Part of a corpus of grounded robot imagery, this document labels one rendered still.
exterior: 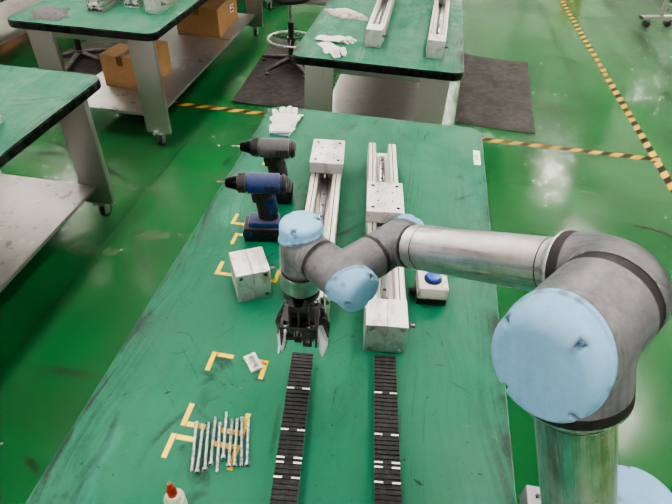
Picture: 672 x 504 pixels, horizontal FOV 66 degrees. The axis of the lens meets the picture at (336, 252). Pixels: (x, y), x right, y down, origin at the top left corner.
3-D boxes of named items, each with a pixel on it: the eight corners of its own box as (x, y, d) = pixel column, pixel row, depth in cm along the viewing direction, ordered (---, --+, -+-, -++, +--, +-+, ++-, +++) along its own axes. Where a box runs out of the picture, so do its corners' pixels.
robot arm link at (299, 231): (299, 243, 81) (267, 218, 86) (300, 292, 88) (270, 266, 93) (336, 224, 85) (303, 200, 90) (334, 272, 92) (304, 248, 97)
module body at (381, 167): (402, 325, 133) (406, 302, 128) (363, 323, 133) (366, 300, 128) (393, 164, 194) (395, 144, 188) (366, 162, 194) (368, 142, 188)
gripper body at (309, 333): (279, 347, 100) (276, 304, 92) (285, 314, 106) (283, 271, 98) (318, 350, 100) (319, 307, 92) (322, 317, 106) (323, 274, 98)
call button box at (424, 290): (445, 306, 139) (449, 289, 135) (409, 303, 139) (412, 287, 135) (442, 285, 145) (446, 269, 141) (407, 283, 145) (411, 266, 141)
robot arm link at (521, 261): (704, 213, 56) (391, 200, 94) (662, 258, 50) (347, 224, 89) (708, 305, 60) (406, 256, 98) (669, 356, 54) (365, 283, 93)
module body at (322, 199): (328, 320, 133) (329, 297, 128) (290, 317, 134) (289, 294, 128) (342, 161, 194) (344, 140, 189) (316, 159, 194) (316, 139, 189)
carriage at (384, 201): (401, 231, 154) (404, 213, 149) (364, 229, 154) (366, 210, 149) (399, 200, 166) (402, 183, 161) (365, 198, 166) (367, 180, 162)
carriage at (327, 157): (342, 181, 173) (343, 164, 169) (309, 179, 173) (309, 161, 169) (344, 157, 185) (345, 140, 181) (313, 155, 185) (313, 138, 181)
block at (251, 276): (280, 294, 140) (279, 268, 134) (238, 303, 137) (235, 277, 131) (271, 270, 147) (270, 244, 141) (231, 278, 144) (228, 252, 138)
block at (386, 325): (413, 354, 126) (419, 328, 120) (362, 350, 127) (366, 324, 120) (411, 326, 133) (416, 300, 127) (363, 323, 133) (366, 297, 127)
